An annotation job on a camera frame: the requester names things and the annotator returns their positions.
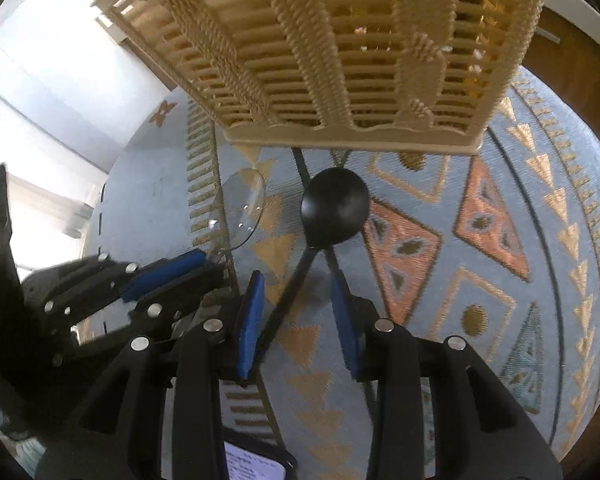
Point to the white kitchen countertop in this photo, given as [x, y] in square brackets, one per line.
[566, 5]

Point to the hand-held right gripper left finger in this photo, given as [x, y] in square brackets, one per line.
[250, 325]

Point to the white door frame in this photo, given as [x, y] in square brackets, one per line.
[55, 85]

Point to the yellow plastic utensil basket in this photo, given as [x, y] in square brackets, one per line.
[305, 60]

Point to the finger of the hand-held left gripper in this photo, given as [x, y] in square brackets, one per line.
[165, 270]
[185, 295]

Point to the clear plastic spoon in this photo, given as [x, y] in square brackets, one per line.
[242, 205]

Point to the wooden kitchen cabinet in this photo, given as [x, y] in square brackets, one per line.
[570, 75]

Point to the black plastic spoon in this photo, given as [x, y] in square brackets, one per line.
[335, 207]

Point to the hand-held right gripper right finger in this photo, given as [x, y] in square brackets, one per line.
[342, 330]

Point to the patterned blue tablecloth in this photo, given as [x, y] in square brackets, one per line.
[430, 260]

